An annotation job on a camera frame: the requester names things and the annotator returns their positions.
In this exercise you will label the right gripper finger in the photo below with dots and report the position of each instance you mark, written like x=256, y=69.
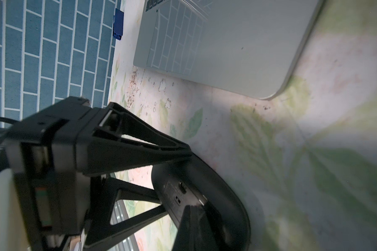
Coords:
x=194, y=232

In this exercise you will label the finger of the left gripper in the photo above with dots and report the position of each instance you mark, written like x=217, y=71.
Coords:
x=110, y=223
x=114, y=139

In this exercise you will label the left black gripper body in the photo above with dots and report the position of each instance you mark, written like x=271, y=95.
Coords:
x=53, y=196

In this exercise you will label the black wireless mouse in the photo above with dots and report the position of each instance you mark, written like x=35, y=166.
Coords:
x=194, y=183

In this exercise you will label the silver laptop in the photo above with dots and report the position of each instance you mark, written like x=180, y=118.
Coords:
x=249, y=48

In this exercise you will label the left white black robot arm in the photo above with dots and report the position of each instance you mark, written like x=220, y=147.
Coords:
x=61, y=159

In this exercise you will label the blue binder clip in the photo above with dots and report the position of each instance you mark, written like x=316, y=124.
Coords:
x=118, y=24

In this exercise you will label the floral table mat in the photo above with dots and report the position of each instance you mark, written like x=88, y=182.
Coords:
x=304, y=164

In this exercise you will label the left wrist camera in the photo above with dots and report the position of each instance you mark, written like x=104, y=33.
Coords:
x=13, y=235

